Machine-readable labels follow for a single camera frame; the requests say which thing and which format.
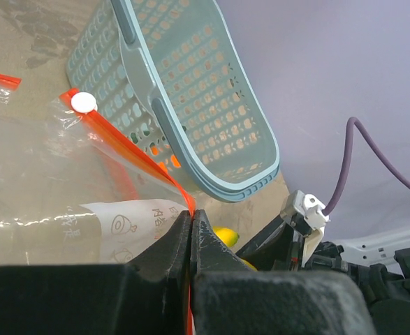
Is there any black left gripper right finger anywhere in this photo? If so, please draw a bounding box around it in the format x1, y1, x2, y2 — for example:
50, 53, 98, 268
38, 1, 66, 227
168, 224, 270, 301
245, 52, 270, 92
191, 210, 376, 334

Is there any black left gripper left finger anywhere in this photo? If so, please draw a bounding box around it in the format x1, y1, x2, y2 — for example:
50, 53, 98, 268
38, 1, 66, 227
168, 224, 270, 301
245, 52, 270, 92
0, 211, 191, 334

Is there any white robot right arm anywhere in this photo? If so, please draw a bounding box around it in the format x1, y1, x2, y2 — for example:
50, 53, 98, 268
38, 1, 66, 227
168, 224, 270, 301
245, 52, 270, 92
236, 217, 410, 334

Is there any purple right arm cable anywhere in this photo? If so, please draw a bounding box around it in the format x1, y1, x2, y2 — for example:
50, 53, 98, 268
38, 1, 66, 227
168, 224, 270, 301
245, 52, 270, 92
325, 117, 410, 214

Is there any light blue plastic basket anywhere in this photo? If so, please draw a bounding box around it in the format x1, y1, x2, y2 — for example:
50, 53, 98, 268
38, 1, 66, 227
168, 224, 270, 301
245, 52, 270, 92
66, 1, 280, 202

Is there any yellow banana bunch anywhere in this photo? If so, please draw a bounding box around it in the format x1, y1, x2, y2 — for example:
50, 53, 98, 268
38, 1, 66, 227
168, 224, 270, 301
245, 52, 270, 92
212, 226, 257, 271

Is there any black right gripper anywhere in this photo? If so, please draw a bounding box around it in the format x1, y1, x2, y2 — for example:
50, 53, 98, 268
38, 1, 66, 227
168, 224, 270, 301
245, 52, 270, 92
236, 216, 349, 274

